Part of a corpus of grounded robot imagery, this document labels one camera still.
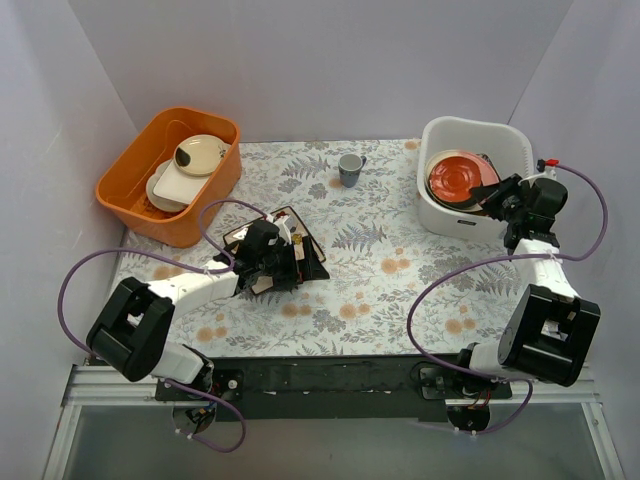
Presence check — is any pink and cream plate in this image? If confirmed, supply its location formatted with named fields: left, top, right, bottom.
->
left=424, top=150, right=480, bottom=188

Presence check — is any black round plate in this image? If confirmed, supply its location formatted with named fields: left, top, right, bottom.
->
left=426, top=186, right=482, bottom=214

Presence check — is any small red round plate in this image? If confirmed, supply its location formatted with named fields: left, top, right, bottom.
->
left=427, top=155, right=499, bottom=206

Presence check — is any cream rectangular floral plate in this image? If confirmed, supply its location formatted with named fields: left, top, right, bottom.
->
left=223, top=206, right=326, bottom=295

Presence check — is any black square floral plate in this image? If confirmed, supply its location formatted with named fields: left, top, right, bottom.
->
left=476, top=153, right=495, bottom=168

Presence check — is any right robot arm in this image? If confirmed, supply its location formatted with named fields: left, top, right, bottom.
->
left=452, top=174, right=601, bottom=398

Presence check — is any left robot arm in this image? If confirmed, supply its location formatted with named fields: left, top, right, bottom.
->
left=86, top=216, right=330, bottom=400

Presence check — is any white plastic bin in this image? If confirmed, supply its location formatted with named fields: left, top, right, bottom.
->
left=416, top=116, right=535, bottom=243

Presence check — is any orange plastic bin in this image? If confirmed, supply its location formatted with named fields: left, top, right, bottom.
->
left=95, top=107, right=242, bottom=248

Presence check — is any floral table mat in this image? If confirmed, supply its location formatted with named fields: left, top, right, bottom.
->
left=96, top=139, right=564, bottom=361

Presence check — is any cream round plate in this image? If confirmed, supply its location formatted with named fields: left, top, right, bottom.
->
left=145, top=174, right=187, bottom=213

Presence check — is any white square plate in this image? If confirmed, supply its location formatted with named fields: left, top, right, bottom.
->
left=151, top=160, right=209, bottom=205

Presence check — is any grey ceramic cup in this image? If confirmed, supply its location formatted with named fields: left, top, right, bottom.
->
left=338, top=154, right=367, bottom=188

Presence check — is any beige round plate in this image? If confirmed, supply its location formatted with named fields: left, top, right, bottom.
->
left=174, top=134, right=229, bottom=177

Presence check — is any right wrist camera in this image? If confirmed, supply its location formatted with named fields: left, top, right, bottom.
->
left=536, top=158, right=559, bottom=179

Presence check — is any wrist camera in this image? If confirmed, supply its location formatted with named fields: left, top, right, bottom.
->
left=536, top=158, right=559, bottom=179
left=273, top=213, right=296, bottom=244

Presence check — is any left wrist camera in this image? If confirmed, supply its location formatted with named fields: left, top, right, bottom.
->
left=273, top=213, right=296, bottom=244

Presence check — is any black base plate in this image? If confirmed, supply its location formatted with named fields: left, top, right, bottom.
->
left=154, top=352, right=514, bottom=424

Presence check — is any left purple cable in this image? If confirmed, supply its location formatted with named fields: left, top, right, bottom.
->
left=56, top=198, right=276, bottom=454

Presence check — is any aluminium frame rail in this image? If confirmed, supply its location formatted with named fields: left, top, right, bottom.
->
left=62, top=363, right=174, bottom=407

